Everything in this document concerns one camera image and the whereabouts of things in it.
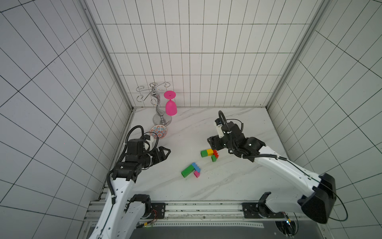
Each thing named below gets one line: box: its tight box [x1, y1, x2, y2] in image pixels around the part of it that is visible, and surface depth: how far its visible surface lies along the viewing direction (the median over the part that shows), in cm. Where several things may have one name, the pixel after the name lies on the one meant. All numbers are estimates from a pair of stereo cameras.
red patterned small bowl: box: [149, 124, 168, 140], surface depth 105 cm
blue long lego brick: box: [191, 162, 201, 173], surface depth 88 cm
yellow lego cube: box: [206, 148, 214, 156], surface depth 94 cm
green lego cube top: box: [200, 149, 208, 158], surface depth 94 cm
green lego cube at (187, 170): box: [181, 164, 195, 178], surface depth 87 cm
